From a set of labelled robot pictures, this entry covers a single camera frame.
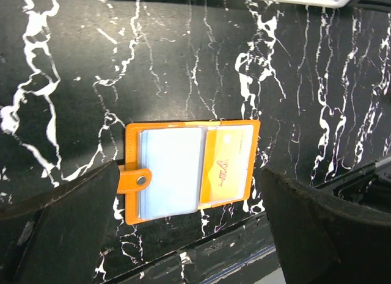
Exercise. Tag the orange leather card holder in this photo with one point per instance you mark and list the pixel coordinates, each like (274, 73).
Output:
(163, 168)

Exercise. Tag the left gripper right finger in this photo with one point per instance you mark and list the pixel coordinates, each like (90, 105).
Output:
(321, 238)

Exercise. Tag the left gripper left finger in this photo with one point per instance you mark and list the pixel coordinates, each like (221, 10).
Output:
(56, 237)

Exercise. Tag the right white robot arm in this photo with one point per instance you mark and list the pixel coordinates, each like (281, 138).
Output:
(365, 184)

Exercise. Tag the gold card with red logo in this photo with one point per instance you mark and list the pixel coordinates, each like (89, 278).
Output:
(227, 152)

